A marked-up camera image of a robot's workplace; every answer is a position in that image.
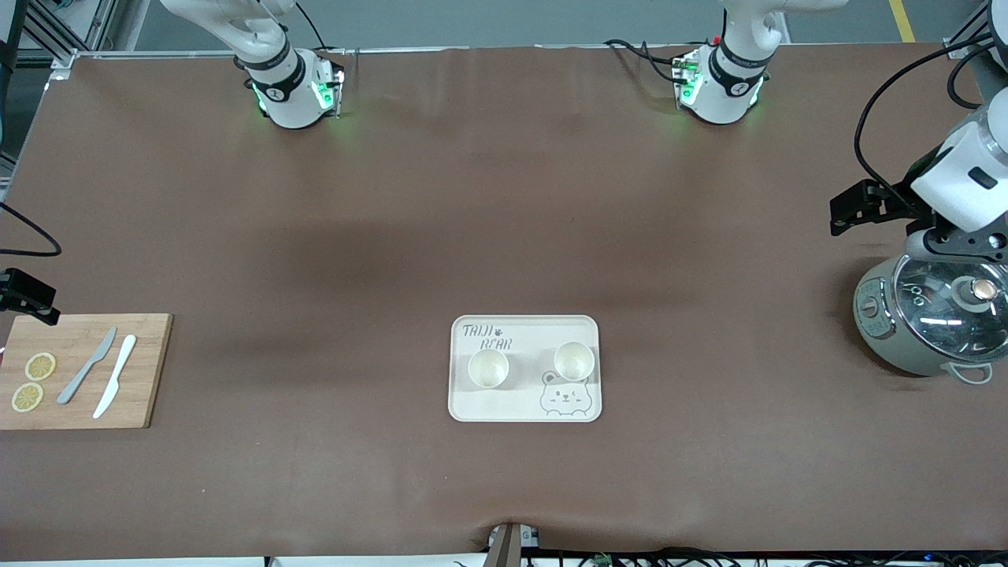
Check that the beige bear print tray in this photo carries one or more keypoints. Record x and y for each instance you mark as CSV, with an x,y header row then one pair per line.
x,y
520,405

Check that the grey green electric cooker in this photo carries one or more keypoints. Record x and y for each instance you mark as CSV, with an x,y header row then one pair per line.
x,y
890,339

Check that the white plastic knife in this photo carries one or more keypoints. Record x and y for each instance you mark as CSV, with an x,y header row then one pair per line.
x,y
116,379

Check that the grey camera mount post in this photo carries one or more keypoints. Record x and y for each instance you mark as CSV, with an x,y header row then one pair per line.
x,y
508,547

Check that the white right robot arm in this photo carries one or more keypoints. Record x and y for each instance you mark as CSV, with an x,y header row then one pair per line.
x,y
287,94

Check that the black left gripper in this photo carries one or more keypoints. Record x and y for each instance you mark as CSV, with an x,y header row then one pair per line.
x,y
888,202

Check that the grey plastic knife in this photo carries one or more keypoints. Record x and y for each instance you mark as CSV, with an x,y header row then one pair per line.
x,y
88,364

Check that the bamboo cutting board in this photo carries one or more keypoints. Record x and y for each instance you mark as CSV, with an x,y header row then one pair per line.
x,y
150,354

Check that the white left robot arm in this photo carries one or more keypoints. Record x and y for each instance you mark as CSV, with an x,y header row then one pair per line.
x,y
720,87

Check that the aluminium frame profile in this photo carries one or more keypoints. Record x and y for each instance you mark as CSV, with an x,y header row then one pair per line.
x,y
98,24

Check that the white plastic cup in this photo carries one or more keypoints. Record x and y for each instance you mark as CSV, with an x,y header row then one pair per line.
x,y
488,370
573,362

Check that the yellow lemon slice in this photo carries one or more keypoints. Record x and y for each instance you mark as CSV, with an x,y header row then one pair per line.
x,y
27,397
40,367

